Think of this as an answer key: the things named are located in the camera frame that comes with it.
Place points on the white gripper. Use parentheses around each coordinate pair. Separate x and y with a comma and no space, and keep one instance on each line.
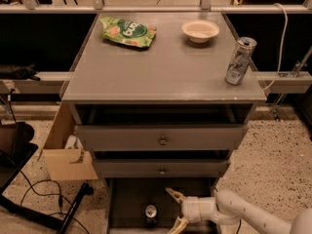
(191,209)

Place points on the blue pepsi can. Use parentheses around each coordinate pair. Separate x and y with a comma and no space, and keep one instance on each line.
(151,214)

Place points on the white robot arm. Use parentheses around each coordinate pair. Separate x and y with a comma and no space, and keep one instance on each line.
(227,208)

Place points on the grey open bottom drawer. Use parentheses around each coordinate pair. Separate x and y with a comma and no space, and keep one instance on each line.
(130,196)

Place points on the grey middle drawer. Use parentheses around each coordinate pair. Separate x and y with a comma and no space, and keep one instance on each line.
(140,168)

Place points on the grey top drawer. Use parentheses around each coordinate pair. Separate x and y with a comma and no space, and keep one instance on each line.
(156,138)

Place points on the grey drawer cabinet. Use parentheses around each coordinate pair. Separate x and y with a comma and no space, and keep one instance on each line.
(172,83)

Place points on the silver slim drink can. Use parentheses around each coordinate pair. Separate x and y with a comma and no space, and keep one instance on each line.
(240,61)

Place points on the cardboard box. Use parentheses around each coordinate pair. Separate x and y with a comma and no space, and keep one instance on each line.
(64,155)

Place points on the black chair base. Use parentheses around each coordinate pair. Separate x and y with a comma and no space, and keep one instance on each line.
(16,149)

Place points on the white bowl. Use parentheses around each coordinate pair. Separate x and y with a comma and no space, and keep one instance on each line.
(199,30)

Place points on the green chip bag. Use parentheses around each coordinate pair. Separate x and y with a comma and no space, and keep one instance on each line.
(127,32)

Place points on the black cloth on shelf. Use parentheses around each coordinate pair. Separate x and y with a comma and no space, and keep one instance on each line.
(18,72)

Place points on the metal frame rail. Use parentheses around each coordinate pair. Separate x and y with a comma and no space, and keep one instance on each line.
(156,7)

